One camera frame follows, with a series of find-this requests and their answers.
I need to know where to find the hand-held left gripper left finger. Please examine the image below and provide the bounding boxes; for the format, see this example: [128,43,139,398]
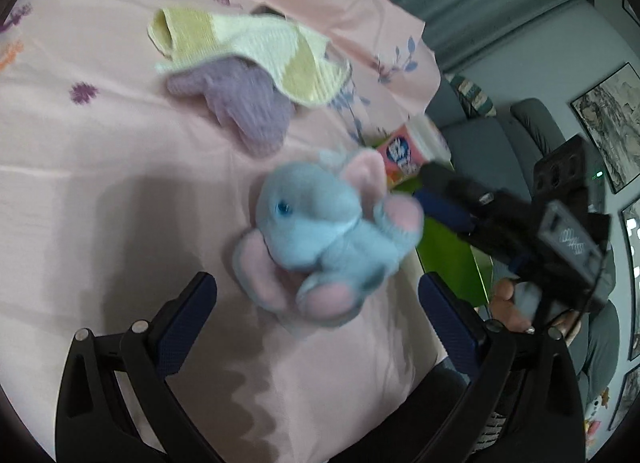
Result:
[54,271,236,463]

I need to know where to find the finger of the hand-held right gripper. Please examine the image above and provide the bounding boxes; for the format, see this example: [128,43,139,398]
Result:
[419,163,506,224]
[414,192,476,235]

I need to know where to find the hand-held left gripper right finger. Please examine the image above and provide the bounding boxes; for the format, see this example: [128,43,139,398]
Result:
[417,272,586,463]

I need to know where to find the green cardboard box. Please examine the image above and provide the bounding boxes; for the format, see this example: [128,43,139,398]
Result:
[365,143,493,306]

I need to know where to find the blue plush elephant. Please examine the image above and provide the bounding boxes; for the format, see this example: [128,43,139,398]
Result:
[232,149,426,326]

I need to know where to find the yellow and white knitted cloth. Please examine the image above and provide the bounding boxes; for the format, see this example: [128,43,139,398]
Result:
[146,7,351,108]

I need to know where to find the person's right hand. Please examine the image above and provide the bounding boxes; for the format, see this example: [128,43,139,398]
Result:
[489,277,583,344]

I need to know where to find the grey sofa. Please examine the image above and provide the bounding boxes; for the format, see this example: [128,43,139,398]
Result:
[425,78,601,204]

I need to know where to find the pink lidded jar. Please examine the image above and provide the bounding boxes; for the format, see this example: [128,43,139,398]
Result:
[375,118,451,188]

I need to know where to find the framed landscape painting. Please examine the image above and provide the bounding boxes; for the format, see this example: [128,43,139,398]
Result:
[620,195,640,284]
[570,62,640,194]

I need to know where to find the striped cushion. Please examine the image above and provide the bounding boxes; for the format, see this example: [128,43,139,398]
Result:
[447,74,498,118]

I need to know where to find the pink printed blanket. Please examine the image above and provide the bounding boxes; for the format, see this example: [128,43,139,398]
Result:
[0,0,451,463]

